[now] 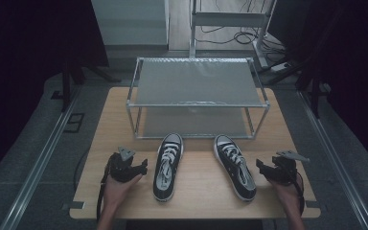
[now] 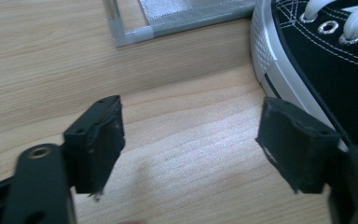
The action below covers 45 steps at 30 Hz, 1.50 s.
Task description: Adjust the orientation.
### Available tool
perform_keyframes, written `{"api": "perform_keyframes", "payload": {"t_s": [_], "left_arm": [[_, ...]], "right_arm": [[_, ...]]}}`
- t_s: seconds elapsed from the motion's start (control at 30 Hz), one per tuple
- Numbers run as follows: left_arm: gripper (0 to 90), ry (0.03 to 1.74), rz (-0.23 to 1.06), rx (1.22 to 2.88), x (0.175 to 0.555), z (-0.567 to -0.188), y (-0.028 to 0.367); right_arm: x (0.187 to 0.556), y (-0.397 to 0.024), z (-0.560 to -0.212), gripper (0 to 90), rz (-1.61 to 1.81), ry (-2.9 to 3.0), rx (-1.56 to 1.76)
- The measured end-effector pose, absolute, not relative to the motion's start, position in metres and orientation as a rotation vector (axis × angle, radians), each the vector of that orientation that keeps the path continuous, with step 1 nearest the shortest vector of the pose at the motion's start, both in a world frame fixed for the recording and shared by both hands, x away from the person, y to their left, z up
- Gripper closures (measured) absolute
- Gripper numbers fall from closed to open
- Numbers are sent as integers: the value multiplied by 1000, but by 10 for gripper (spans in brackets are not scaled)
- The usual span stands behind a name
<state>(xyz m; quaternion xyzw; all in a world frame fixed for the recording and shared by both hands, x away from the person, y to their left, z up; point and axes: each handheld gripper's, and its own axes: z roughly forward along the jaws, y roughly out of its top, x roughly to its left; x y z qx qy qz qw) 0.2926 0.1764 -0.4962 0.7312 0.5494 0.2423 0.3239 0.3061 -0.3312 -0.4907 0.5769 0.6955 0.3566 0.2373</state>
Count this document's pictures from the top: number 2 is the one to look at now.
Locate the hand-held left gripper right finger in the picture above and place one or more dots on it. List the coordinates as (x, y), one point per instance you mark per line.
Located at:
(298, 149)

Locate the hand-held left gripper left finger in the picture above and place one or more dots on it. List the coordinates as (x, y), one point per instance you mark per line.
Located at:
(93, 149)

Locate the black canvas sneaker white sole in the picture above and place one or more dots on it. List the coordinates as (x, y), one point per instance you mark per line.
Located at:
(323, 56)

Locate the grey shoe rack frame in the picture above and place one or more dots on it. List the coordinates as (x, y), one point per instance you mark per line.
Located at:
(155, 21)

